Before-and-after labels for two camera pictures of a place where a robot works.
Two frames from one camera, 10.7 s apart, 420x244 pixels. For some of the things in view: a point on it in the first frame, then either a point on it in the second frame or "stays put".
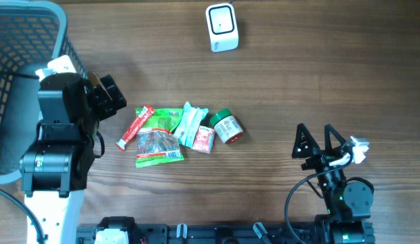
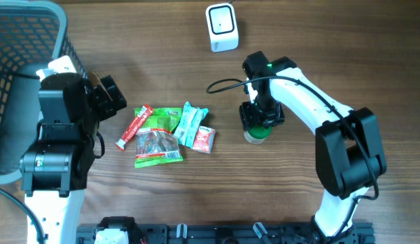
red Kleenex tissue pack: (204, 139) stays put
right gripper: (331, 154) to (249, 116)
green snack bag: (165, 119) stays put
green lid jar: (227, 127) to (257, 135)
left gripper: (107, 107) stays put
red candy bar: (135, 127) stays put
